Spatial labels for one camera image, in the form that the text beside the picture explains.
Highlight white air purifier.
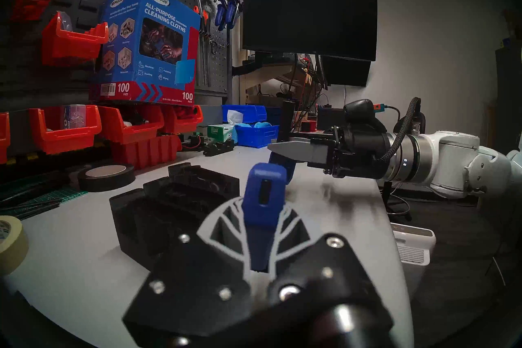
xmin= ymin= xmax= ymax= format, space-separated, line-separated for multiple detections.
xmin=389 ymin=223 xmax=436 ymax=266

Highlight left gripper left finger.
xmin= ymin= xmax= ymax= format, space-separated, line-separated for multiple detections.
xmin=122 ymin=198 xmax=250 ymax=343

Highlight blue cleaning cloths box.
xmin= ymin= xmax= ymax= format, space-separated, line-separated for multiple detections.
xmin=90 ymin=0 xmax=201 ymax=107

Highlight large black monitor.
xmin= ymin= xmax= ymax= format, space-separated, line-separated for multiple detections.
xmin=242 ymin=0 xmax=378 ymax=62

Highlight blue handled pliers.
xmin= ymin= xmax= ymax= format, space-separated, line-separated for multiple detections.
xmin=215 ymin=0 xmax=244 ymax=31

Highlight black 3D printed piece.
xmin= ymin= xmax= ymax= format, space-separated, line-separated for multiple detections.
xmin=109 ymin=176 xmax=241 ymax=270
xmin=168 ymin=162 xmax=240 ymax=193

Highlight beige masking tape roll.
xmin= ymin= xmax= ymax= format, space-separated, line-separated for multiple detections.
xmin=0 ymin=216 xmax=30 ymax=276

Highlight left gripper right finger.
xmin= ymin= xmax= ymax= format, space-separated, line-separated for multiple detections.
xmin=270 ymin=206 xmax=395 ymax=343

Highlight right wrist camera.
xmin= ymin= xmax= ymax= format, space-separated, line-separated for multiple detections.
xmin=344 ymin=99 xmax=387 ymax=132

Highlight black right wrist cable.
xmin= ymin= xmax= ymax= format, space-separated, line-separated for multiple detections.
xmin=375 ymin=97 xmax=422 ymax=162

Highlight green cutting mat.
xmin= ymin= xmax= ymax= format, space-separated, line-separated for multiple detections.
xmin=0 ymin=176 xmax=89 ymax=221

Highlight blue plastic storage bin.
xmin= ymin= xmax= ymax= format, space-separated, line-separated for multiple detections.
xmin=236 ymin=123 xmax=280 ymax=149
xmin=222 ymin=105 xmax=268 ymax=125

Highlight black device with red wires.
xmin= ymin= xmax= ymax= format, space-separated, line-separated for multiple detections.
xmin=182 ymin=133 xmax=204 ymax=152

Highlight black tape roll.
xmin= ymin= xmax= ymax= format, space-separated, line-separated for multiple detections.
xmin=77 ymin=164 xmax=136 ymax=193

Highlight black printed clip block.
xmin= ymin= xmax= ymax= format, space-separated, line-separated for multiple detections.
xmin=203 ymin=139 xmax=235 ymax=157

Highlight orange black screwdriver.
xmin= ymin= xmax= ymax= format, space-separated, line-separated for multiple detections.
xmin=192 ymin=5 xmax=206 ymax=85
xmin=201 ymin=10 xmax=212 ymax=87

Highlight blue black bar clamp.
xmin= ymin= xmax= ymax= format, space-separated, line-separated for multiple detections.
xmin=241 ymin=102 xmax=297 ymax=273

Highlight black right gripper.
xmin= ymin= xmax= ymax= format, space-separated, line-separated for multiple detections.
xmin=268 ymin=125 xmax=393 ymax=180

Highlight green white tissue box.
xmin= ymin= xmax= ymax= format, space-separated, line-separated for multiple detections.
xmin=207 ymin=110 xmax=244 ymax=144

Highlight small black monitor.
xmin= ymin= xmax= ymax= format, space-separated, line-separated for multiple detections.
xmin=318 ymin=56 xmax=372 ymax=87

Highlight stacked red storage bins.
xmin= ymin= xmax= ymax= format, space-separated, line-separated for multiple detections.
xmin=111 ymin=135 xmax=183 ymax=169

